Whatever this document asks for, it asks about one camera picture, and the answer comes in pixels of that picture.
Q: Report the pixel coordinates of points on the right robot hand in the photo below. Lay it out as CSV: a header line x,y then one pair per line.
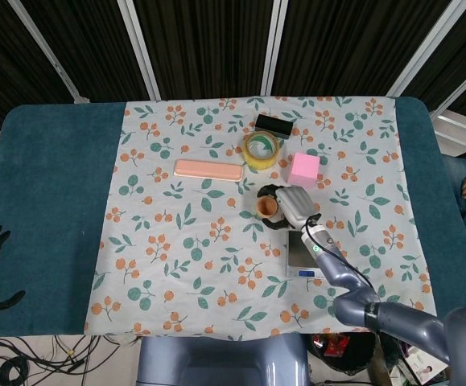
x,y
297,205

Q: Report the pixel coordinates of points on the small painted wooden cup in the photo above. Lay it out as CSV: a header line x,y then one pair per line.
x,y
266,207

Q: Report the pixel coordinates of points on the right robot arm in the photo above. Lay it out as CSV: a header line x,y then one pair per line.
x,y
397,317

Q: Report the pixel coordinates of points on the small digital scale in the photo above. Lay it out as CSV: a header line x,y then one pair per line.
x,y
297,251

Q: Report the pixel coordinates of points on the pink cube block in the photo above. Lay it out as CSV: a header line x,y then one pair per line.
x,y
303,169

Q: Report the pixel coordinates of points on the yellow packing tape roll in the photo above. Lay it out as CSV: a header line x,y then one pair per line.
x,y
257,163

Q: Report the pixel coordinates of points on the black rectangular box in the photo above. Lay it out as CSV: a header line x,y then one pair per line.
x,y
273,122

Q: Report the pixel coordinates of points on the pink pencil case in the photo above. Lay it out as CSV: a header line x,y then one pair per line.
x,y
208,170

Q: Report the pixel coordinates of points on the floral fruit print tablecloth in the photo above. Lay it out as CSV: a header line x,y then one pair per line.
x,y
176,241

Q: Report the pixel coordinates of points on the teal table cover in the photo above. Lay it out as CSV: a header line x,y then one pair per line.
x,y
55,181

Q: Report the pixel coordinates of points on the black waste bin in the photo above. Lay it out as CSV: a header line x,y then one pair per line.
x,y
357,358

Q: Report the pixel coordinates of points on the blue-grey robot torso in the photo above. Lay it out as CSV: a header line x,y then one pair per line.
x,y
216,362

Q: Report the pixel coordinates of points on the white printed carton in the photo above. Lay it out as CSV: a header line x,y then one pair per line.
x,y
421,366

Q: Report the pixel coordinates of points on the black partition screen white frame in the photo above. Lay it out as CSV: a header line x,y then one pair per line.
x,y
216,44

